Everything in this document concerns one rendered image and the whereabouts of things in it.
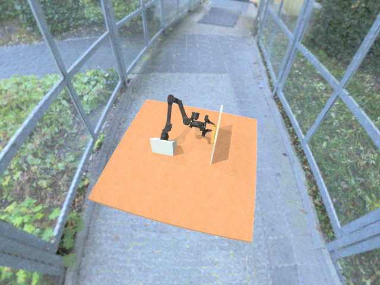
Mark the yellow picture frame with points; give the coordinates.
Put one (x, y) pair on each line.
(213, 133)

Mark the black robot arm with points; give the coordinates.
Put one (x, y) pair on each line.
(186, 121)

